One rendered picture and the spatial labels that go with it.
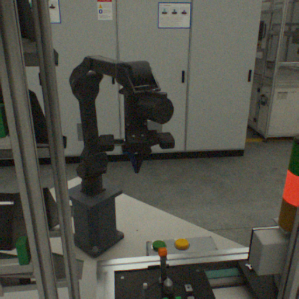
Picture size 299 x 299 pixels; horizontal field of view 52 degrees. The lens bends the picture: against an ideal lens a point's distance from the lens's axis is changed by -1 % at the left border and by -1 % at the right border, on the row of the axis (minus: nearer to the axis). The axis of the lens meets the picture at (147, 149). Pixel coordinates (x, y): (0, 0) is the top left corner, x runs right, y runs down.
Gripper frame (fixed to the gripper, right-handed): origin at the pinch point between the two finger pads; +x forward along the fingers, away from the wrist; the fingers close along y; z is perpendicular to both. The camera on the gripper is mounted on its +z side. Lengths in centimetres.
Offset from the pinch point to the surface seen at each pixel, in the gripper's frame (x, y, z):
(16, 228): -7.1, -19.0, 36.2
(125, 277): 28.4, -4.0, 10.1
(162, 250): 18.1, 4.8, 13.1
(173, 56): -2, 65, -279
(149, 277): 28.4, 2.0, 10.8
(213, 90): 38, 114, -278
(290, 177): -10.0, 21.7, 31.8
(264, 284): 28.4, 30.7, 16.9
